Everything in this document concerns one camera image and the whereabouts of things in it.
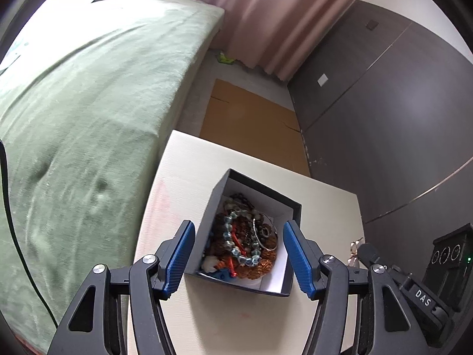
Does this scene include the white butterfly brooch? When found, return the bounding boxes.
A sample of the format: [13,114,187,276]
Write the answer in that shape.
[347,237,364,268]

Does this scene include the red braided string bracelet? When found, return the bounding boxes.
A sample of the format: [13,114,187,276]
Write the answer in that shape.
[216,224,253,279]

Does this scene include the grey-blue stone bead bracelet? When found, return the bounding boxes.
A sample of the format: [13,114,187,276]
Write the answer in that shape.
[220,198,262,267]

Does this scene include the black jewelry box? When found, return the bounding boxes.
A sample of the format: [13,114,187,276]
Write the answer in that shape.
[185,168,302,297]

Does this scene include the silver bangle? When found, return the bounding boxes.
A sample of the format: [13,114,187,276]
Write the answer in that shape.
[252,212,278,252]

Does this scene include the brown cardboard sheet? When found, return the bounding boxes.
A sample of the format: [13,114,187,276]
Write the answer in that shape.
[200,79,310,176]

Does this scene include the dark grey wardrobe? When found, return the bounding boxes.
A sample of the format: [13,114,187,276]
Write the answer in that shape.
[289,1,472,277]

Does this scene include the green blanket bed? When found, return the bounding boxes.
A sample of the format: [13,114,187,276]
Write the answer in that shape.
[1,0,224,353]

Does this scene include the green yellow floor item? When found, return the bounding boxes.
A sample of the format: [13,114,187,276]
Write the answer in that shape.
[216,52,236,65]

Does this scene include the pink curtain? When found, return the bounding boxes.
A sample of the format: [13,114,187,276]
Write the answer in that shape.
[200,0,355,82]

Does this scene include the brown rudraksha bead bracelet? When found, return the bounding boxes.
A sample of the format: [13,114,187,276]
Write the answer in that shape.
[211,210,279,281]

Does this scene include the white wall switch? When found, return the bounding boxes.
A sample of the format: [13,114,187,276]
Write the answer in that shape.
[318,74,328,87]

